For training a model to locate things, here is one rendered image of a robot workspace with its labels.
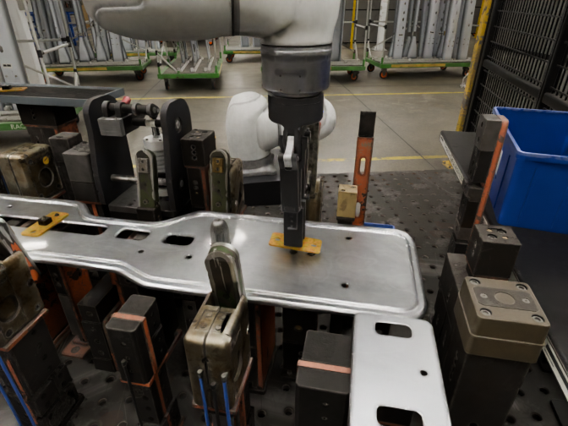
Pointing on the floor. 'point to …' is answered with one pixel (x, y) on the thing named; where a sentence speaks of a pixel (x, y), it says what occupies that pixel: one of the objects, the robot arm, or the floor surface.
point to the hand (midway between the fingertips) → (294, 222)
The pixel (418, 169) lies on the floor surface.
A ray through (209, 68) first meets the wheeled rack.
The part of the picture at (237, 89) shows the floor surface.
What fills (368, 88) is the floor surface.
